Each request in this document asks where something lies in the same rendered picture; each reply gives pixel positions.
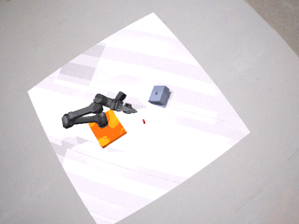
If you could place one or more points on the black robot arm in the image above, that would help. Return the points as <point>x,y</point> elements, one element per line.
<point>96,107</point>

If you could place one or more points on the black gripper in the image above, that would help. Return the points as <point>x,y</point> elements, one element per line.
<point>117,105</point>

